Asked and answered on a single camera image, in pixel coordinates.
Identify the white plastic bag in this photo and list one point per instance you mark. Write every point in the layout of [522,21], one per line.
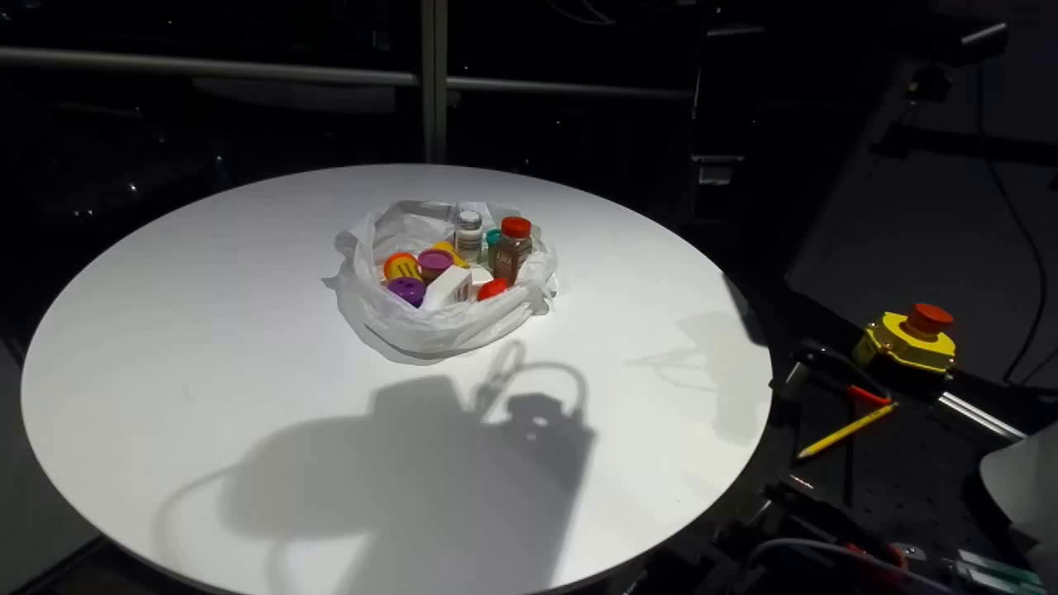
[440,321]

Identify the small red cap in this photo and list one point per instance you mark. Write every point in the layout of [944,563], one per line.
[494,288]

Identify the purple lid dough tub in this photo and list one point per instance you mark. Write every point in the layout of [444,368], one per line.
[407,291]

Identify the yellow pencil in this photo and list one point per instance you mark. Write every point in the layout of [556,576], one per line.
[847,432]

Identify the yellow emergency stop button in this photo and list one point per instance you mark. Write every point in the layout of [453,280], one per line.
[907,336]

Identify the aluminium profile bar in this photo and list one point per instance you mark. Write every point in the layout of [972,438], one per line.
[978,414]

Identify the white rounded base cover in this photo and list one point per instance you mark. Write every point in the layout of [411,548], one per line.
[1025,484]

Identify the vertical metal window post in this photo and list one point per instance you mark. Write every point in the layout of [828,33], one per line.
[435,87]

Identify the horizontal metal window rail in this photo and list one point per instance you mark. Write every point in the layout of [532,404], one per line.
[218,70]

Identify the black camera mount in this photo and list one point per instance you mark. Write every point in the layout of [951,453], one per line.
[937,76]

